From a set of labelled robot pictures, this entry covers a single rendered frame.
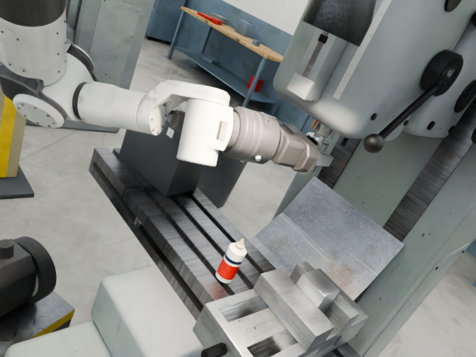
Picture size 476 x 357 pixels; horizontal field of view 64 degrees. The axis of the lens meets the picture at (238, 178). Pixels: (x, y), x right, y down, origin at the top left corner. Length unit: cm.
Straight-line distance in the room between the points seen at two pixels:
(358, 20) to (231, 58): 661
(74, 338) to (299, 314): 48
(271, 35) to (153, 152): 555
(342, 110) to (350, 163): 52
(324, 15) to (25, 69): 41
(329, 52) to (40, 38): 39
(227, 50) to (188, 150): 656
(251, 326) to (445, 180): 59
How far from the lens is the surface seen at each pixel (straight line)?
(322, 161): 73
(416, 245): 107
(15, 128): 244
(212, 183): 276
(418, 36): 62
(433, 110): 77
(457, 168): 103
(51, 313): 137
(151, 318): 84
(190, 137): 59
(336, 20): 45
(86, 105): 67
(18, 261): 121
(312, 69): 61
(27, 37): 57
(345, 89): 62
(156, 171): 106
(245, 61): 678
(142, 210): 98
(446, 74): 69
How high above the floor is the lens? 144
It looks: 24 degrees down
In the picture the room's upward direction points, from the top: 25 degrees clockwise
